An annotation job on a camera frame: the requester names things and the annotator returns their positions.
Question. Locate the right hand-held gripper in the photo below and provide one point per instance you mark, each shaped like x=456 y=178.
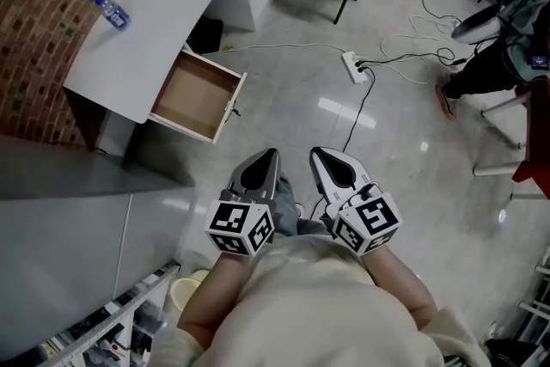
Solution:
x=374 y=219

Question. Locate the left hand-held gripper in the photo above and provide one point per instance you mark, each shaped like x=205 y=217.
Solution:
x=227 y=223

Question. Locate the white wooden desk drawer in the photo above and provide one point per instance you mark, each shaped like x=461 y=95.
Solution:
x=193 y=94

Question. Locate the person's left forearm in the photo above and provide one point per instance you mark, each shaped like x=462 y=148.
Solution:
x=215 y=296

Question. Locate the person's right forearm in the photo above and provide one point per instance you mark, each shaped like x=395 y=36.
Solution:
x=399 y=288

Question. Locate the white desk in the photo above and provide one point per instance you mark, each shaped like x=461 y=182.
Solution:
x=163 y=13

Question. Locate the person's blue jeans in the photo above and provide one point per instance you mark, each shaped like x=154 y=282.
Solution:
x=285 y=206

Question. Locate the white power strip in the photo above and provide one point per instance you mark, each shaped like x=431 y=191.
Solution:
x=354 y=67

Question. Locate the cream wicker waste bin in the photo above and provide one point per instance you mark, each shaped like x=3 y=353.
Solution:
x=187 y=290

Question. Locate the yellow green scrap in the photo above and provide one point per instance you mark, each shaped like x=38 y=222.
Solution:
x=227 y=48

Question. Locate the person's cream shirt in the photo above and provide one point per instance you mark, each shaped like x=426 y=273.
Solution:
x=309 y=313

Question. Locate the black bag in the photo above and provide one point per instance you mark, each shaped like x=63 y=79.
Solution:
x=206 y=34

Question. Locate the metal shelf rack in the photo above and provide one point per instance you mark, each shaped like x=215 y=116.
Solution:
x=129 y=303

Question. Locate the grey metal cabinet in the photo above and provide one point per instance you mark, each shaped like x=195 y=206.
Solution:
x=64 y=206

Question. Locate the red table white legs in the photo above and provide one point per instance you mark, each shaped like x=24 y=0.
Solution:
x=537 y=133

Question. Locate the blue capped water bottle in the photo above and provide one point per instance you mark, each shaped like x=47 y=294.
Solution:
x=114 y=14

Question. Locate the white metal rack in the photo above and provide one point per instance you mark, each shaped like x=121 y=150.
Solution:
x=537 y=313

